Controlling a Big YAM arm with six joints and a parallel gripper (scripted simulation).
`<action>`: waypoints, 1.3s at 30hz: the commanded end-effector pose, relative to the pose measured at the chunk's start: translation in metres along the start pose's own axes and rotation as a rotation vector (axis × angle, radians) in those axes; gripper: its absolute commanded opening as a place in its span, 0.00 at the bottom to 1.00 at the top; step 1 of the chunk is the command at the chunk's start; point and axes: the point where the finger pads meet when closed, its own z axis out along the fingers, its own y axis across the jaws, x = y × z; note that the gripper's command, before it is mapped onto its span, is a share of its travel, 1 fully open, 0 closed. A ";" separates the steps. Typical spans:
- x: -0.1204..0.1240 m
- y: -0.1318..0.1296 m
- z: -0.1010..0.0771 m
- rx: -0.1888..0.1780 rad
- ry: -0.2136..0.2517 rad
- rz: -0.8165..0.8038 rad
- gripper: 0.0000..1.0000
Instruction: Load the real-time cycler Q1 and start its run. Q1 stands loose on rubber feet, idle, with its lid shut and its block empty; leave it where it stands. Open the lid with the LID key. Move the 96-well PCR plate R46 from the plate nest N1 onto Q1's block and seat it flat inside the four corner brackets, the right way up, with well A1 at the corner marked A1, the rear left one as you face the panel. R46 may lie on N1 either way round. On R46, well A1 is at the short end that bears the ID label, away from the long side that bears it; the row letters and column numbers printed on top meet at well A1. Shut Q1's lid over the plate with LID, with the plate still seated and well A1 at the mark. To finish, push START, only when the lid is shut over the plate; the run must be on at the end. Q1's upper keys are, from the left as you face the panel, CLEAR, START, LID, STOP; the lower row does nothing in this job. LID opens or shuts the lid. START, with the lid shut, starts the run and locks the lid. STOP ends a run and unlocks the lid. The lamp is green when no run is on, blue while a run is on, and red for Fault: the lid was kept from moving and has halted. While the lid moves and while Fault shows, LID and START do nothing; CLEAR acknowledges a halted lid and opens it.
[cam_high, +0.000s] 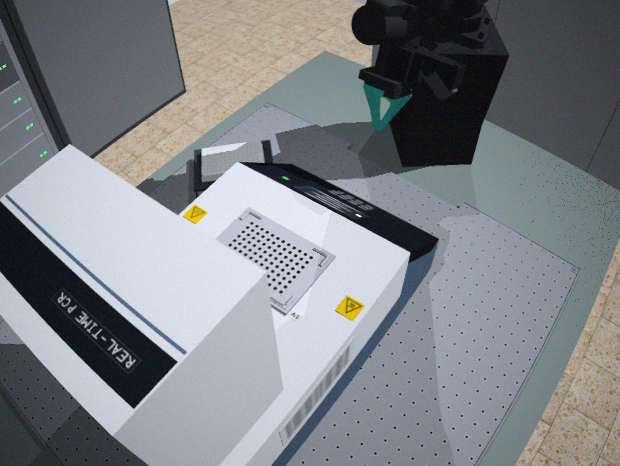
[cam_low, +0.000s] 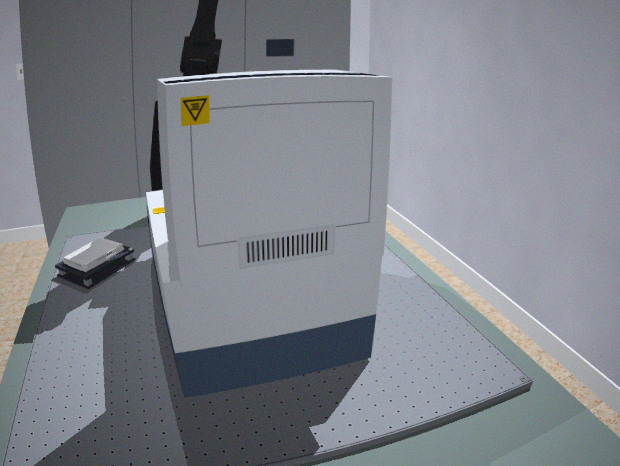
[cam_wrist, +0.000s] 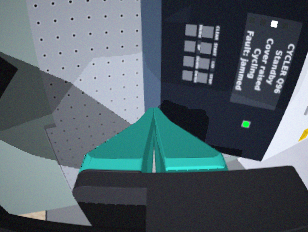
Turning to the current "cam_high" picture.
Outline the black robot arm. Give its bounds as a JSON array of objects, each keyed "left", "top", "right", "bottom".
[{"left": 351, "top": 0, "right": 493, "bottom": 101}]

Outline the grey lab instrument housing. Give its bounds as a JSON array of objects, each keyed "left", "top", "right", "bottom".
[{"left": 0, "top": 144, "right": 439, "bottom": 466}]

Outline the white well pcr plate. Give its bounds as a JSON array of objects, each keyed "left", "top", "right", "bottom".
[{"left": 202, "top": 141, "right": 265, "bottom": 182}]

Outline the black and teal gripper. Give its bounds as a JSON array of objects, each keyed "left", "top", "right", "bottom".
[{"left": 358, "top": 44, "right": 422, "bottom": 131}]

